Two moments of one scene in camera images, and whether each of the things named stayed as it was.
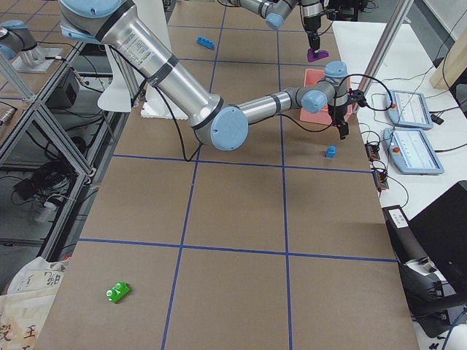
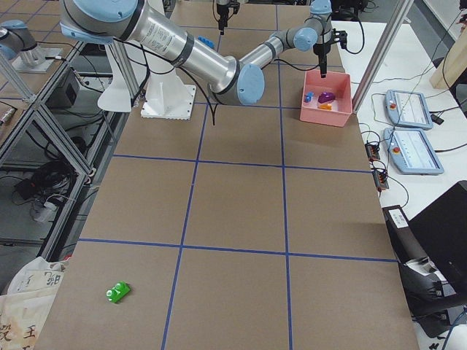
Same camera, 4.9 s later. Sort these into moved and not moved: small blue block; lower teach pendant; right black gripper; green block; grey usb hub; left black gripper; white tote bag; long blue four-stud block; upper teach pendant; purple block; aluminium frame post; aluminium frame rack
Moved: small blue block; left black gripper; right black gripper; purple block
Not moved: aluminium frame post; aluminium frame rack; grey usb hub; long blue four-stud block; green block; lower teach pendant; upper teach pendant; white tote bag
